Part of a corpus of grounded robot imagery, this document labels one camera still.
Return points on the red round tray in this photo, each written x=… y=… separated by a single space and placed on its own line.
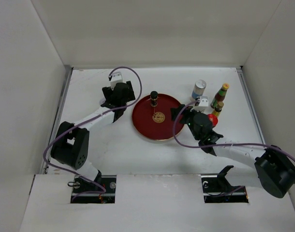
x=155 y=122

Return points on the small yellow-labelled bottle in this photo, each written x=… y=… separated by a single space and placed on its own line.
x=217 y=110

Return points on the red-capped sauce jar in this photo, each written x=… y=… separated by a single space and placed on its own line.
x=213 y=119

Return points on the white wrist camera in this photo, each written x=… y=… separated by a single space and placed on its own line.
x=115 y=78
x=202 y=104

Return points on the red sauce bottle yellow cap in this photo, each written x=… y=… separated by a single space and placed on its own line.
x=220 y=95

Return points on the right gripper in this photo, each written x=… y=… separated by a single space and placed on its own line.
x=186 y=111

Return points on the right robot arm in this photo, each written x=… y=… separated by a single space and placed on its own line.
x=275 y=168

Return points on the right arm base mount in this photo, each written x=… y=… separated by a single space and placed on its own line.
x=217 y=189

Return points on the small black-capped spice bottle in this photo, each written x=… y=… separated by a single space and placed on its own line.
x=153 y=98

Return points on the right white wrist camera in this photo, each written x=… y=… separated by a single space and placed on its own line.
x=202 y=104

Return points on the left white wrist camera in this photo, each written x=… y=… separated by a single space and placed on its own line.
x=115 y=78

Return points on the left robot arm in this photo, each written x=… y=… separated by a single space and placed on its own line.
x=72 y=149

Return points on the blue-labelled silver-capped shaker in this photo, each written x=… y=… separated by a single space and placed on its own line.
x=198 y=90

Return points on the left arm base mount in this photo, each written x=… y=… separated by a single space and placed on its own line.
x=84 y=192

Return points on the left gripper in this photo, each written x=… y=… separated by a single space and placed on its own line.
x=108 y=93

